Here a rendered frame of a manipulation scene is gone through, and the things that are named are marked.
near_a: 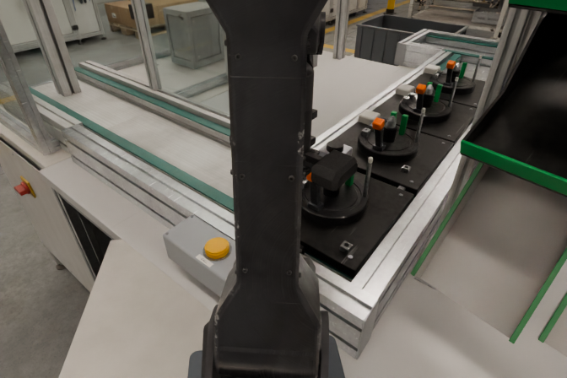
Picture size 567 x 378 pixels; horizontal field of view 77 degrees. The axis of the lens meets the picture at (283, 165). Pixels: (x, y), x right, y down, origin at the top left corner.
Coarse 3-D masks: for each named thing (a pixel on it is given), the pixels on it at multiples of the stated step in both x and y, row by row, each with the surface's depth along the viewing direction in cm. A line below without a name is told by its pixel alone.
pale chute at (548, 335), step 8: (560, 304) 41; (560, 312) 40; (552, 320) 41; (560, 320) 43; (544, 328) 41; (552, 328) 40; (560, 328) 43; (544, 336) 40; (552, 336) 43; (560, 336) 43; (552, 344) 43; (560, 344) 42; (560, 352) 42
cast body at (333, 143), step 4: (332, 140) 63; (336, 140) 63; (328, 144) 62; (332, 144) 62; (336, 144) 62; (340, 144) 62; (344, 144) 64; (324, 148) 62; (328, 148) 61; (332, 148) 61; (336, 148) 61; (340, 148) 61; (344, 148) 62; (348, 148) 62; (352, 148) 63; (320, 152) 62; (324, 152) 62; (328, 152) 61; (344, 152) 61; (348, 152) 62
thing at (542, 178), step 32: (544, 32) 43; (544, 64) 45; (512, 96) 44; (544, 96) 43; (480, 128) 42; (512, 128) 41; (544, 128) 40; (480, 160) 40; (512, 160) 37; (544, 160) 38
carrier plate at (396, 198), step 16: (368, 192) 71; (384, 192) 71; (400, 192) 71; (368, 208) 67; (384, 208) 67; (400, 208) 67; (304, 224) 63; (320, 224) 63; (352, 224) 63; (368, 224) 63; (384, 224) 63; (304, 240) 60; (320, 240) 60; (336, 240) 60; (352, 240) 60; (368, 240) 60; (320, 256) 59; (336, 256) 57; (352, 256) 57; (368, 256) 58; (352, 272) 55
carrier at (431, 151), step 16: (368, 112) 96; (352, 128) 93; (368, 128) 86; (384, 128) 83; (400, 128) 85; (352, 144) 86; (368, 144) 82; (384, 144) 82; (400, 144) 82; (416, 144) 82; (432, 144) 86; (448, 144) 86; (384, 160) 80; (400, 160) 79; (416, 160) 80; (432, 160) 80; (384, 176) 75; (400, 176) 75; (416, 176) 75; (416, 192) 72
